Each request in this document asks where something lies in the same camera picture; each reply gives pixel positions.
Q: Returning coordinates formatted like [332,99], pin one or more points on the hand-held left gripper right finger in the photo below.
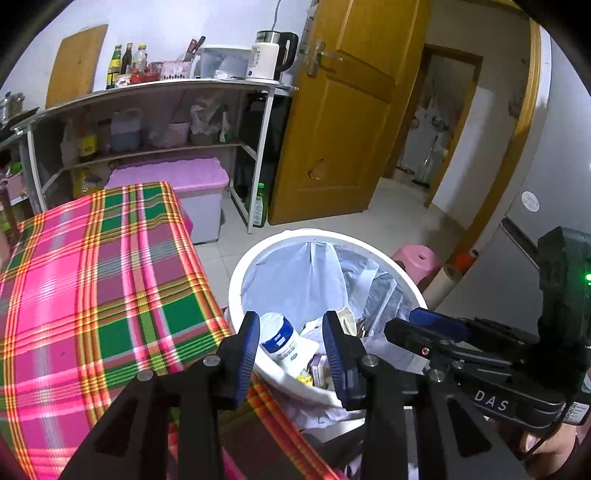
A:
[334,355]

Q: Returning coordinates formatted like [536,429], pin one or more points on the pink plastic stool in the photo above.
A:
[415,261]

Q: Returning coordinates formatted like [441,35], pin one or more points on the dark sauce bottle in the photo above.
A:
[127,60]

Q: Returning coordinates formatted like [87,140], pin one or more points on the green plastic bottle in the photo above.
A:
[259,207]

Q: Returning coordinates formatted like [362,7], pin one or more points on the clear plastic container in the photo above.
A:
[226,62]

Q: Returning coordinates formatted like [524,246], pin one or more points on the pink lidded storage box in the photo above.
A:
[175,173]

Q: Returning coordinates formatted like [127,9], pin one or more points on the yellow wooden door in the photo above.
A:
[341,138]

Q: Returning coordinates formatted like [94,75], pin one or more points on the yellow packet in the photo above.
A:
[85,180]

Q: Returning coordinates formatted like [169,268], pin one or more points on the white tub blue label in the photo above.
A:
[281,341]

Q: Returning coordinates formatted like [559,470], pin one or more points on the white electric kettle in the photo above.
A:
[263,57]

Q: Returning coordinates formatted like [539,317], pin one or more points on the white round bin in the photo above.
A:
[240,286]

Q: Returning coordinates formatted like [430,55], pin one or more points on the orange floor item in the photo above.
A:
[464,261]

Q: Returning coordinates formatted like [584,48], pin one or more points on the wooden cutting board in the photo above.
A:
[76,64]

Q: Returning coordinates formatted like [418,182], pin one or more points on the yellow label bottle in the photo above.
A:
[87,145]

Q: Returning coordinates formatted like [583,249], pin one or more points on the white round wall disc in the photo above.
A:
[531,201]

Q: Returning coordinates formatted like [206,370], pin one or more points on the steel pot with lid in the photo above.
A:
[14,106]

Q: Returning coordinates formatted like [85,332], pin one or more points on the pink green plaid tablecloth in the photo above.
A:
[115,300]

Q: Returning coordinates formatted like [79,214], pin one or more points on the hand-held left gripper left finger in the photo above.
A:
[247,355]

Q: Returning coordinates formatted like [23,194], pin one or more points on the crumpled plastic bag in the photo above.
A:
[205,117]

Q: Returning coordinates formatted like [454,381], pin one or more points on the cardboard tube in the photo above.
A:
[441,284]

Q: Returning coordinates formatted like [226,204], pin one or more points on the green glass bottle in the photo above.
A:
[114,69]

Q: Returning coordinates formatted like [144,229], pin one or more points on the metal shelf unit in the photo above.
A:
[161,87]

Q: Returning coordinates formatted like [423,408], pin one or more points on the pink plastic tub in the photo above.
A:
[178,134]

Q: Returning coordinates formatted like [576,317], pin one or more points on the person's right hand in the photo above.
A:
[554,454]

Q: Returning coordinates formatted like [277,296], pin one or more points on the blue plastic jug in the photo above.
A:
[124,131]

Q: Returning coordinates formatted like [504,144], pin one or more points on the red small container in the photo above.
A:
[143,77]

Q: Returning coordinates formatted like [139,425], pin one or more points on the pink utensil basket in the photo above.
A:
[175,70]

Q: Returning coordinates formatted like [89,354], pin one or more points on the translucent bin liner bag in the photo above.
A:
[295,277]

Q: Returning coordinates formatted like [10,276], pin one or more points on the clear oil bottle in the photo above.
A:
[141,59]

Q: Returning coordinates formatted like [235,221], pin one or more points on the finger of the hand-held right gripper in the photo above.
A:
[434,318]
[406,334]

